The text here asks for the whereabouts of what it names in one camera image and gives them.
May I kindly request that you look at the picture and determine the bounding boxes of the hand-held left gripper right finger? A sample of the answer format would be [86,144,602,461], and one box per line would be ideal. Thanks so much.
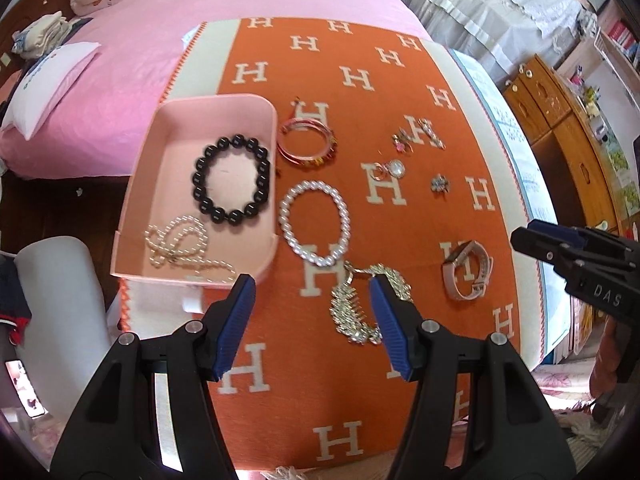
[368,274,576,480]

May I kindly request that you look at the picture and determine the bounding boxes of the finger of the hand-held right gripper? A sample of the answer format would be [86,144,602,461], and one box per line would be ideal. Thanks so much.
[511,227,591,291]
[529,219,636,261]

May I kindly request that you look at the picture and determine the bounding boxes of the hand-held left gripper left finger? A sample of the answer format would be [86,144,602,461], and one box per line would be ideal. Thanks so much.
[50,274,258,480]

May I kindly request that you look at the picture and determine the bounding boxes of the silver rhinestone necklace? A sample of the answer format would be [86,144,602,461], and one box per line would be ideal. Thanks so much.
[330,261,413,346]

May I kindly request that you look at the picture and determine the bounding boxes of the pink strap watch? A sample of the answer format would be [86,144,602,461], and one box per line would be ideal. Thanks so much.
[441,240,494,302]

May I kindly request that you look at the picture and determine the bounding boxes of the white pearl bracelet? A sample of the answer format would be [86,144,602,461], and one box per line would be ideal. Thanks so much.
[278,180,351,268]

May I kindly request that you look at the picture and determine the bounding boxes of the red and pink bangles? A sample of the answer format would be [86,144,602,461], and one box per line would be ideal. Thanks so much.
[276,100,338,167]

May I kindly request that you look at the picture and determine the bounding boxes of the pink jewelry box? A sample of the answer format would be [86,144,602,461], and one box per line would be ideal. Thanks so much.
[110,94,279,288]

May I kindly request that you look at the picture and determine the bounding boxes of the person's right forearm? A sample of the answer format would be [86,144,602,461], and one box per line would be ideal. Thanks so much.
[589,317,621,411]

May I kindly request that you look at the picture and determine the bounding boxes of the white quilt with blue print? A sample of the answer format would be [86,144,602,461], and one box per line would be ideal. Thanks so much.
[452,50,561,361]

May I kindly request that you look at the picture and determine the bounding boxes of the wooden cabinet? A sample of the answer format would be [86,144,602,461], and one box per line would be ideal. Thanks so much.
[502,55,631,233]

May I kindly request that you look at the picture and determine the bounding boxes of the white chair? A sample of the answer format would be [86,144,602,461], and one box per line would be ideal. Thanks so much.
[10,237,126,421]

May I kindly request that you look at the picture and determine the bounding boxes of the bookshelf with books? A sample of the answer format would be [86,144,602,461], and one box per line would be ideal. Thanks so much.
[595,0,640,71]

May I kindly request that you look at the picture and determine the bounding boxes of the orange printed blanket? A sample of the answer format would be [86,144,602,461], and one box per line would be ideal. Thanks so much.
[120,17,548,473]

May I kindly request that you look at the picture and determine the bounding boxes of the red and navy garment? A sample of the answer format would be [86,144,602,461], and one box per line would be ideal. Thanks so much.
[0,255,33,346]

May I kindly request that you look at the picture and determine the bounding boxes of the white lace cloth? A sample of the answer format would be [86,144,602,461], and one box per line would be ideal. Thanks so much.
[392,0,596,86]

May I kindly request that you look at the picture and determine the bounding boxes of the white pillow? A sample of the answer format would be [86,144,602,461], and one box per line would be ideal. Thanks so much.
[2,42,102,141]

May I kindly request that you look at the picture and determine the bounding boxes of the pink bed sheet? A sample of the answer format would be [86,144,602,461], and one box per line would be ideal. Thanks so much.
[0,0,436,181]

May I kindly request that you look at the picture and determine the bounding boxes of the folded light clothes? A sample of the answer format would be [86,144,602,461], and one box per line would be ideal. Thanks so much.
[11,12,68,58]

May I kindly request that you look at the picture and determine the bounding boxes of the dark wooden headboard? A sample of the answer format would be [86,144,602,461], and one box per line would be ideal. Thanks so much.
[0,0,83,91]

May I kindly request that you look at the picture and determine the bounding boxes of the small pearl necklace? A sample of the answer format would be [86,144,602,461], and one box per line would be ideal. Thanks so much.
[144,215,238,283]

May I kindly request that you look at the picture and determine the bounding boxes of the black bead bracelet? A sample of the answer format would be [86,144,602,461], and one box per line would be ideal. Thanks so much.
[191,135,273,226]

